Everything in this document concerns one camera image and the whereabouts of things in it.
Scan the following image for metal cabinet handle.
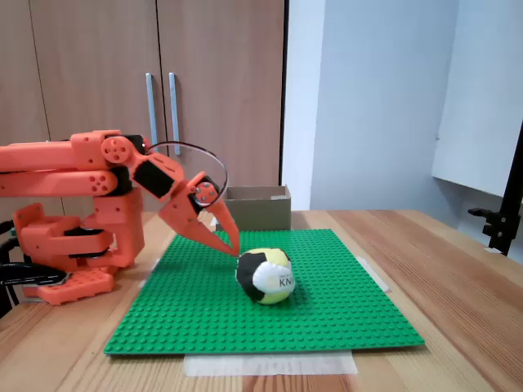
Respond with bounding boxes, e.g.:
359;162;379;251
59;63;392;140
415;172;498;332
168;72;182;157
145;72;160;143

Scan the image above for green studded baseplate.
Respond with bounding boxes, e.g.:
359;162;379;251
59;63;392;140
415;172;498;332
102;228;426;356

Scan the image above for white wall panel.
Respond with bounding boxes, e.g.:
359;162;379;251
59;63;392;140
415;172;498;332
431;0;523;199

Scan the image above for brown wooden cabinet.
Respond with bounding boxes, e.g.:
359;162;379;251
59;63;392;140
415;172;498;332
0;0;286;213

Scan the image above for black camera stand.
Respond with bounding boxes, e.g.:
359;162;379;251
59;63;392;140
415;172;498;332
467;120;523;257

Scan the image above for wide clear tape strip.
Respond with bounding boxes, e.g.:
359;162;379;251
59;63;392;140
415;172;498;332
182;350;359;377

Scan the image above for thin gripper servo cable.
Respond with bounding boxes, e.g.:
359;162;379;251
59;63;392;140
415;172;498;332
149;140;228;201

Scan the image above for black yellow white ball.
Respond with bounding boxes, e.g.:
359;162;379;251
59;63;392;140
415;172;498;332
235;247;294;306

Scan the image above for open cardboard box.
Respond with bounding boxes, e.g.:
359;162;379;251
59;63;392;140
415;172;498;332
215;184;293;232

